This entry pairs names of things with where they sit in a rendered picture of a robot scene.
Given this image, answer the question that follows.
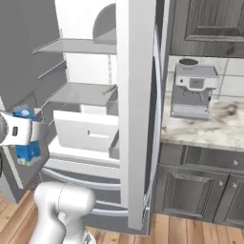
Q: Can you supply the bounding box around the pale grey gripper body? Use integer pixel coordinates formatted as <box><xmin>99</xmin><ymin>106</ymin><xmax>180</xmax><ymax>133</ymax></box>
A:
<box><xmin>30</xmin><ymin>121</ymin><xmax>50</xmax><ymax>143</ymax></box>

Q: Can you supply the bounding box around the blue milk carton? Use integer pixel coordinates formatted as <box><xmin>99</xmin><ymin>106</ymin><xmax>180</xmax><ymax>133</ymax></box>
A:
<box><xmin>11</xmin><ymin>107</ymin><xmax>43</xmax><ymax>168</ymax></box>

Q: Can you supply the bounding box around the white fridge crisper drawer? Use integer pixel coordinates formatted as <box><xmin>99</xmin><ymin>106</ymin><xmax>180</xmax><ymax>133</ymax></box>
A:
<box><xmin>52</xmin><ymin>110</ymin><xmax>120</xmax><ymax>154</ymax></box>

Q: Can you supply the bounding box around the grey glass fridge shelf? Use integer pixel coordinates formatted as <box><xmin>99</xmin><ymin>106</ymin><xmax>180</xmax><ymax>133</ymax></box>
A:
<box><xmin>47</xmin><ymin>81</ymin><xmax>119</xmax><ymax>108</ymax></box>
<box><xmin>31</xmin><ymin>37</ymin><xmax>118</xmax><ymax>55</ymax></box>

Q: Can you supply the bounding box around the grey fridge door with bins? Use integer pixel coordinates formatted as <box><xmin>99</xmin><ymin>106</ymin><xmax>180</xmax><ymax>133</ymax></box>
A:
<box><xmin>0</xmin><ymin>0</ymin><xmax>69</xmax><ymax>205</ymax></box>

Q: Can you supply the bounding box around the white fridge door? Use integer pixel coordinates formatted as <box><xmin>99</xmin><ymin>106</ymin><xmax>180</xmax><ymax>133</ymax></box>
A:
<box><xmin>115</xmin><ymin>0</ymin><xmax>167</xmax><ymax>236</ymax></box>

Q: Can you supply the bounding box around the white open fridge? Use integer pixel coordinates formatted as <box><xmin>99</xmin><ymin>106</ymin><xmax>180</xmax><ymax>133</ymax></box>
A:
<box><xmin>31</xmin><ymin>0</ymin><xmax>153</xmax><ymax>236</ymax></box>

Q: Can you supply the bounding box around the small brown food item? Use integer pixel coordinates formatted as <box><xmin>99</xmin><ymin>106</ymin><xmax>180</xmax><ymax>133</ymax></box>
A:
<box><xmin>102</xmin><ymin>84</ymin><xmax>117</xmax><ymax>95</ymax></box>

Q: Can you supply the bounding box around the grey freezer drawer front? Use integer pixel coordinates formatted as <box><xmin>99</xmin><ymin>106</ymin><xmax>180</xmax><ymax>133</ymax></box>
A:
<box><xmin>39</xmin><ymin>157</ymin><xmax>151</xmax><ymax>236</ymax></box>

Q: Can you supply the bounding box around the silver coffee machine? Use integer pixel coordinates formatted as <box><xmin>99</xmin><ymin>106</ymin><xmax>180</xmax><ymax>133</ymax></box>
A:
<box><xmin>170</xmin><ymin>57</ymin><xmax>221</xmax><ymax>121</ymax></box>

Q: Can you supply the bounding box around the dark grey base cupboard door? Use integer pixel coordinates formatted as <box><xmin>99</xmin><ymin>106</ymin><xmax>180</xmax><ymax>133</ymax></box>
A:
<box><xmin>154</xmin><ymin>164</ymin><xmax>229</xmax><ymax>223</ymax></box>
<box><xmin>213</xmin><ymin>173</ymin><xmax>244</xmax><ymax>229</ymax></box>

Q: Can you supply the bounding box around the dark grey drawer front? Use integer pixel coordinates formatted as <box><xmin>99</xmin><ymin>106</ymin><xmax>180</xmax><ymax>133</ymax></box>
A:
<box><xmin>183</xmin><ymin>145</ymin><xmax>244</xmax><ymax>174</ymax></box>

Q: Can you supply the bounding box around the curved silver freezer drawer handle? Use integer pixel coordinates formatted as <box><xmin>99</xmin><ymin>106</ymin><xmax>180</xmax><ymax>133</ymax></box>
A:
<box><xmin>40</xmin><ymin>166</ymin><xmax>122</xmax><ymax>193</ymax></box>

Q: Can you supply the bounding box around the curved silver fridge door handle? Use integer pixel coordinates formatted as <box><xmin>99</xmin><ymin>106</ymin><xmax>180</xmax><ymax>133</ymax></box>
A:
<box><xmin>143</xmin><ymin>25</ymin><xmax>164</xmax><ymax>208</ymax></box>

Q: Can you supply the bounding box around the dark grey wall cupboard door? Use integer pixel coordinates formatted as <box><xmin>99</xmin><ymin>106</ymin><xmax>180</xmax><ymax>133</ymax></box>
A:
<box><xmin>169</xmin><ymin>0</ymin><xmax>244</xmax><ymax>59</ymax></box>

